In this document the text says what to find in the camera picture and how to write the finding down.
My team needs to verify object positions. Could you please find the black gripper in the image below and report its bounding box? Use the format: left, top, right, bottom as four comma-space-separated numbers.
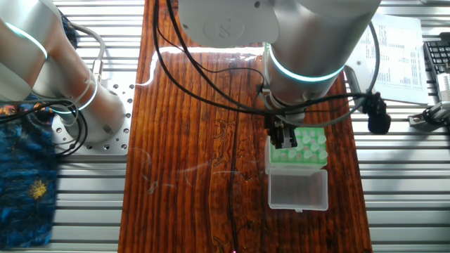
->
263, 109, 303, 150

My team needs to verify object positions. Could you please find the tall green pipette tip holder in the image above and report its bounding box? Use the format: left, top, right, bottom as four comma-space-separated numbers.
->
267, 126, 330, 212

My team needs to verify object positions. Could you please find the brown wooden board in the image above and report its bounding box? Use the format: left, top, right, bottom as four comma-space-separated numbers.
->
118, 0, 373, 253

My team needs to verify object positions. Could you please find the printed white paper sheet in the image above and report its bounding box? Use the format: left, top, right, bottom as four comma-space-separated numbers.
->
362, 15, 430, 106

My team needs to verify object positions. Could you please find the black keyboard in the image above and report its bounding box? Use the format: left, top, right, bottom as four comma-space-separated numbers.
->
422, 41, 450, 74

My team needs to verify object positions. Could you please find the blue patterned cloth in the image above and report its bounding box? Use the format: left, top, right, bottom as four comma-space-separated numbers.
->
0, 91, 60, 247

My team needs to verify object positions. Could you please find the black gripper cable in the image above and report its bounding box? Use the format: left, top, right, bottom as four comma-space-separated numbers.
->
151, 0, 392, 136

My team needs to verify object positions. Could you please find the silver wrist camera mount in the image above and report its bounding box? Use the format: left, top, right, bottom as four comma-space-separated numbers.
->
343, 55, 375, 98

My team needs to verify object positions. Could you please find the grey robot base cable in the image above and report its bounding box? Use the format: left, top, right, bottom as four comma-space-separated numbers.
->
67, 25, 108, 92

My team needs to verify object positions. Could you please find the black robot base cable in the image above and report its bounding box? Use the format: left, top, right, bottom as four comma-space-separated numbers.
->
28, 98, 86, 157

